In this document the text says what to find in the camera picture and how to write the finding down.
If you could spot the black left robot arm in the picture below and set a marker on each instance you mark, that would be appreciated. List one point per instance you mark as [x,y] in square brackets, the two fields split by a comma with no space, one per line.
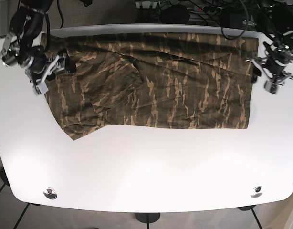
[274,19]

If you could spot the left chrome table grommet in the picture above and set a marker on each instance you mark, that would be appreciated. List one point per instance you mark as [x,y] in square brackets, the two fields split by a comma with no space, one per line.
[50,193]

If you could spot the chrome table grommet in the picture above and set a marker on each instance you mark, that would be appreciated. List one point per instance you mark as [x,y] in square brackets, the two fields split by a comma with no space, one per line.
[50,193]
[257,192]

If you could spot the front black table foot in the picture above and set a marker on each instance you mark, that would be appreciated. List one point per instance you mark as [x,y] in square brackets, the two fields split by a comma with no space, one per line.
[147,217]

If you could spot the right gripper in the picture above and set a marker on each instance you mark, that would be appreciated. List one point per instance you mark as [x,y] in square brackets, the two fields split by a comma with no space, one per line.
[41,68]

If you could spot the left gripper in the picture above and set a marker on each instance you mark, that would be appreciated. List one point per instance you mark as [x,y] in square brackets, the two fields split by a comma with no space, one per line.
[272,70]

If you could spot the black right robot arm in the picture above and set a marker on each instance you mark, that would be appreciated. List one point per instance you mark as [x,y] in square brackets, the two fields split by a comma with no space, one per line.
[25,26]

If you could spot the right chrome table grommet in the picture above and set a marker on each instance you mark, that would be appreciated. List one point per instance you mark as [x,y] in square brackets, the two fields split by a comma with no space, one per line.
[257,192]

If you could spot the camouflage brown green T-shirt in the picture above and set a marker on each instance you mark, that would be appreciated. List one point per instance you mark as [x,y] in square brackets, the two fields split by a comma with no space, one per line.
[162,80]

